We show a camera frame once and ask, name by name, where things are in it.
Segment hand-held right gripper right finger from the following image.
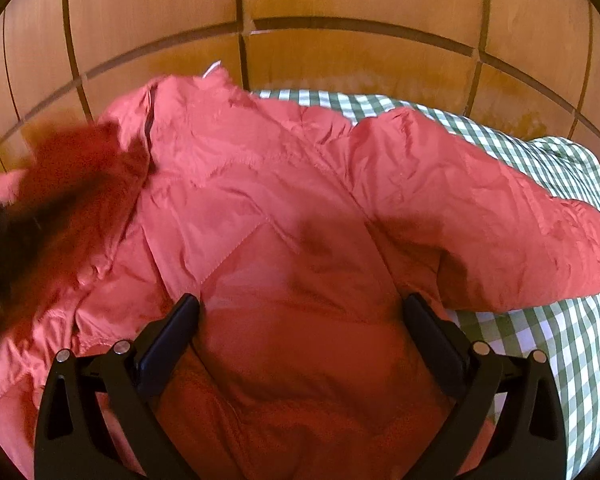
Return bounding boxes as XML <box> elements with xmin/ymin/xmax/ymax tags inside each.
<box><xmin>402</xmin><ymin>293</ymin><xmax>567</xmax><ymax>480</ymax></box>

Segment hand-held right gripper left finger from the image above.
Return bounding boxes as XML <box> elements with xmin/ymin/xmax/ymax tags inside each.
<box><xmin>34</xmin><ymin>293</ymin><xmax>201</xmax><ymax>480</ymax></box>

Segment red puffer jacket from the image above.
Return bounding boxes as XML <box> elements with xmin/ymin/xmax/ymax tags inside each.
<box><xmin>0</xmin><ymin>67</ymin><xmax>600</xmax><ymax>480</ymax></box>

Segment green checkered bed sheet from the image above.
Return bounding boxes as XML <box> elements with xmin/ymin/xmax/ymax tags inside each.
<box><xmin>250</xmin><ymin>89</ymin><xmax>600</xmax><ymax>480</ymax></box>

